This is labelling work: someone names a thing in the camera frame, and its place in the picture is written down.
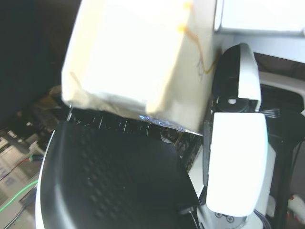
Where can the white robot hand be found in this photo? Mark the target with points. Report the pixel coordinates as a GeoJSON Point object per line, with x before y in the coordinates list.
{"type": "Point", "coordinates": [114, 179]}

